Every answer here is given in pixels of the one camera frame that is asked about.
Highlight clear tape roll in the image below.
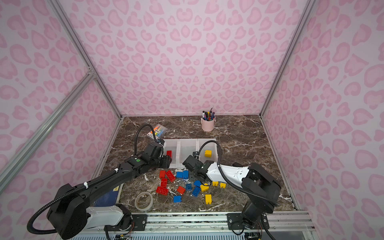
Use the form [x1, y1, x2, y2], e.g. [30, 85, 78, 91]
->
[135, 192, 154, 212]

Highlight pink pen cup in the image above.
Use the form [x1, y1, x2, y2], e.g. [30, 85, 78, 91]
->
[201, 118, 216, 132]

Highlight middle white plastic bin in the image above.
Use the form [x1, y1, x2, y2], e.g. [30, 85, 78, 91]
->
[176, 139, 199, 169]

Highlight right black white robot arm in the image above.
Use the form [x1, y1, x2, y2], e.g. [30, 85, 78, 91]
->
[183, 156, 281, 230]

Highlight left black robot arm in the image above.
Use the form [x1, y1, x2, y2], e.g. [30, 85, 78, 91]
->
[47, 143, 172, 240]

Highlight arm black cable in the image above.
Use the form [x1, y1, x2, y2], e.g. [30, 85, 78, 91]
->
[26, 123, 158, 235]
[196, 140, 278, 208]

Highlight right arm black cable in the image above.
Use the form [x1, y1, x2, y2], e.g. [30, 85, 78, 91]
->
[196, 140, 278, 208]

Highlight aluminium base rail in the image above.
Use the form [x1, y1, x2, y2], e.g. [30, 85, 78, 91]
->
[74, 211, 319, 240]

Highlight right white plastic bin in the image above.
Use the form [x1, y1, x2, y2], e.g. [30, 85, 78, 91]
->
[197, 139, 218, 163]

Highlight blue notebook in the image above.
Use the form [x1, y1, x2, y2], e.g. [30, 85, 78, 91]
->
[94, 184, 124, 207]

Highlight highlighter marker pack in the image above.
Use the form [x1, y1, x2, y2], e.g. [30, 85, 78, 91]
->
[147, 124, 168, 141]

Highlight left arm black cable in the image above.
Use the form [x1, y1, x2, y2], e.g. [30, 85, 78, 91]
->
[26, 123, 158, 235]

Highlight pens in cup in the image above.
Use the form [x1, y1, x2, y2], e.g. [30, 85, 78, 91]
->
[202, 107, 216, 122]

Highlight blue lego brick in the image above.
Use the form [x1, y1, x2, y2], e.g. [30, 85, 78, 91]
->
[176, 172, 184, 179]
[183, 171, 189, 180]
[186, 184, 193, 191]
[192, 187, 201, 197]
[194, 181, 202, 188]
[173, 196, 182, 203]

